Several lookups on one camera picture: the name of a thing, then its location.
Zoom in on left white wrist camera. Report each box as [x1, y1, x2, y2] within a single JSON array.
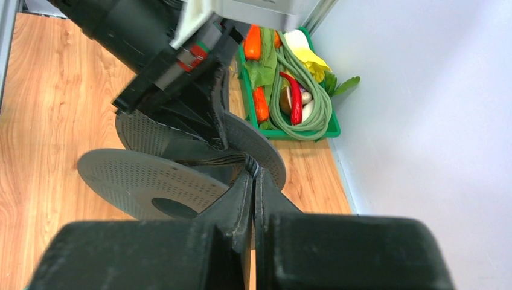
[[170, 0, 318, 48]]

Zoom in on green plastic tray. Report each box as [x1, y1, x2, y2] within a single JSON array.
[[237, 25, 359, 141]]

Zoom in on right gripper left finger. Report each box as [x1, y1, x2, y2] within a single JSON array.
[[28, 170, 254, 289]]

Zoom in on orange toy sausage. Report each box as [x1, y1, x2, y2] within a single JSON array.
[[252, 86, 270, 124]]

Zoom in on dark grey cable spool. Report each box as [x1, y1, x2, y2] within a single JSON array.
[[77, 112, 286, 219]]

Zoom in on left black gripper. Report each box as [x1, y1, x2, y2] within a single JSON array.
[[112, 18, 245, 150]]

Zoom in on toy napa cabbage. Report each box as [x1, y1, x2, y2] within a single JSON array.
[[284, 29, 331, 83]]

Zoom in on green toy leaf vegetable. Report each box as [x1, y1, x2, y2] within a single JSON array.
[[244, 27, 277, 88]]

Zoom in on black cable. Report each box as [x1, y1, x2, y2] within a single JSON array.
[[174, 153, 261, 178]]

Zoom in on green toy long beans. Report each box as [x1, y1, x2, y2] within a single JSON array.
[[269, 32, 333, 141]]

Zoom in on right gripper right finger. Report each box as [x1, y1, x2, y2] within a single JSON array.
[[254, 169, 455, 289]]

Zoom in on orange toy carrot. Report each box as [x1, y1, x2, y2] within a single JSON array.
[[243, 25, 261, 61]]

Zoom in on red toy chili pepper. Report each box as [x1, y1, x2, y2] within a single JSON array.
[[280, 72, 302, 126]]

